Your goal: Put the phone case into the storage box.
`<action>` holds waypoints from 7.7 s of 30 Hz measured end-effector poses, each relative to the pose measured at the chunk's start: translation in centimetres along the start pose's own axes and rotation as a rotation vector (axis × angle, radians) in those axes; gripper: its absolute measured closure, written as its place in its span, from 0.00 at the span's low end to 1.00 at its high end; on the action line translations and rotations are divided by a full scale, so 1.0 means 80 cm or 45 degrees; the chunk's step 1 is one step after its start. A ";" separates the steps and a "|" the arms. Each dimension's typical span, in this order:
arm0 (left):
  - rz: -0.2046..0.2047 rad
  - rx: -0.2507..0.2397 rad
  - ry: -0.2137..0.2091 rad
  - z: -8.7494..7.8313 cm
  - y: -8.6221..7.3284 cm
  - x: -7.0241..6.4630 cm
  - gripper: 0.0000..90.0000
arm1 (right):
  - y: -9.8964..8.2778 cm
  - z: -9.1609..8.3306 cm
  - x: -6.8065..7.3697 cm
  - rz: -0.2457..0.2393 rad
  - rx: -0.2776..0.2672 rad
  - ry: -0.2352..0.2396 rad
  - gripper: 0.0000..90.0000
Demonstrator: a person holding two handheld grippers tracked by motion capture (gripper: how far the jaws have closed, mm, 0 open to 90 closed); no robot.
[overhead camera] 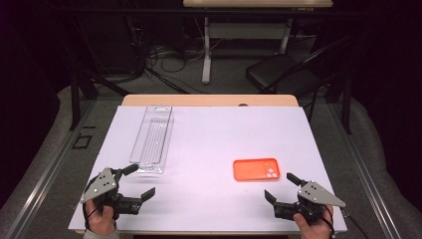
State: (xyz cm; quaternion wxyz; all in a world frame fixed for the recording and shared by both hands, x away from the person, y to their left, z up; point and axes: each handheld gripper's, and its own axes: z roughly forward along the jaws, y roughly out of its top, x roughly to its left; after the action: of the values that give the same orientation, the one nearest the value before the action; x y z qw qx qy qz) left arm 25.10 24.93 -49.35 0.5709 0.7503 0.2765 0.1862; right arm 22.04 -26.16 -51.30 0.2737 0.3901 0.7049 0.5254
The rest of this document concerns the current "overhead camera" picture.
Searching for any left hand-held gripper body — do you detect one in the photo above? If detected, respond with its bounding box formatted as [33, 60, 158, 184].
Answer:
[80, 167, 143, 221]

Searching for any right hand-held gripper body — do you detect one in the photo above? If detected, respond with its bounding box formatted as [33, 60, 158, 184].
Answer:
[274, 180, 346, 223]

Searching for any orange phone case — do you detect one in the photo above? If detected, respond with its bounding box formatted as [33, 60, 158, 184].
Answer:
[232, 157, 282, 182]

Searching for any clear plastic tray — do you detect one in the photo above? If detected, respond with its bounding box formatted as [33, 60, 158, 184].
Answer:
[128, 105, 175, 174]

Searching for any person's left hand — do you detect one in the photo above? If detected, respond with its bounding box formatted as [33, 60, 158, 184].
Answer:
[83, 198, 117, 236]

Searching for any person's right hand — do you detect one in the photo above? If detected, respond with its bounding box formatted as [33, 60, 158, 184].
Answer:
[293, 204, 334, 239]

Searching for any white table cover sheet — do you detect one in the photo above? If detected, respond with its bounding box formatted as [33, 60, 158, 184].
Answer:
[68, 105, 348, 233]

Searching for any black metal stand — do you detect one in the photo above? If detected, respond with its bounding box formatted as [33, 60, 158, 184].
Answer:
[68, 19, 132, 131]
[324, 71, 353, 134]

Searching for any black folding chair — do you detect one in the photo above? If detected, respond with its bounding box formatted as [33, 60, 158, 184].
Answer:
[245, 35, 352, 123]

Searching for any white-legged desk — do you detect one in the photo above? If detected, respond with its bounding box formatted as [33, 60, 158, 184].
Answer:
[182, 0, 333, 85]

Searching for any right hand-held gripper cable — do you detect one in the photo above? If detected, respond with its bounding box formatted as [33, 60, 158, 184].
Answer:
[323, 204, 335, 237]

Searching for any hand-held gripper cable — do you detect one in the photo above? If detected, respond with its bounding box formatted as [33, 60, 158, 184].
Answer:
[84, 200, 101, 231]
[323, 204, 335, 237]

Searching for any left hand-held gripper cable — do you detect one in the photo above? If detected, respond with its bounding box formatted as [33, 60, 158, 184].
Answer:
[84, 200, 101, 231]

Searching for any black cable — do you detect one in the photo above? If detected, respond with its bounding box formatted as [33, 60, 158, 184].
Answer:
[341, 207, 369, 239]

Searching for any aluminium floor rail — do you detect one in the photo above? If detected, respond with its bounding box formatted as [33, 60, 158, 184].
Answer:
[327, 103, 404, 239]
[0, 99, 98, 239]

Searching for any tangle of floor cables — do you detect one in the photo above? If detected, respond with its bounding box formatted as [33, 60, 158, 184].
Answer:
[132, 16, 227, 96]

